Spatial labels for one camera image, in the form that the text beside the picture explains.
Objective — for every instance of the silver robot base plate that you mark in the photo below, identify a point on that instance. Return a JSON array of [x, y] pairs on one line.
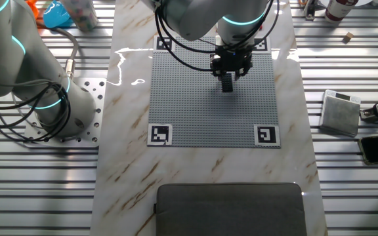
[[94, 98]]

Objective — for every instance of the grey fabric pad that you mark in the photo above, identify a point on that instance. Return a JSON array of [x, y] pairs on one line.
[[228, 209]]

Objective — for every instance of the silver digital scale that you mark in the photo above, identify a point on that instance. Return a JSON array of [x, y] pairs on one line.
[[340, 114]]

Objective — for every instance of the grey Lego baseplate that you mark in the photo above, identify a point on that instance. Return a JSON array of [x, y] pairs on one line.
[[202, 108]]

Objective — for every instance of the black white marker tag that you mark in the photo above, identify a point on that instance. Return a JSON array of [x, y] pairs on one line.
[[267, 135], [162, 43], [264, 46], [159, 134]]

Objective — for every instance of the black Lego plate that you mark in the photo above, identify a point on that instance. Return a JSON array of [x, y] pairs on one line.
[[227, 83]]

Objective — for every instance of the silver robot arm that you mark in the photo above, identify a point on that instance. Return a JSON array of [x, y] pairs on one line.
[[12, 65]]

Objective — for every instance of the clear plastic jar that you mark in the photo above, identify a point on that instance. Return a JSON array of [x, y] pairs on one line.
[[80, 14]]

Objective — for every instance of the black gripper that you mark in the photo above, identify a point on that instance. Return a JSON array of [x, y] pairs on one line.
[[231, 60]]

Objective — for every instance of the red white bottle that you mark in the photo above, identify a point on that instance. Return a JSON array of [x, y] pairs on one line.
[[340, 10]]

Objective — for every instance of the small wooden block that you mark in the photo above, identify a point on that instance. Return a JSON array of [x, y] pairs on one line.
[[348, 37]]

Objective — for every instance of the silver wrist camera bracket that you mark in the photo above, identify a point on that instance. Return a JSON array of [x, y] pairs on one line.
[[216, 58]]

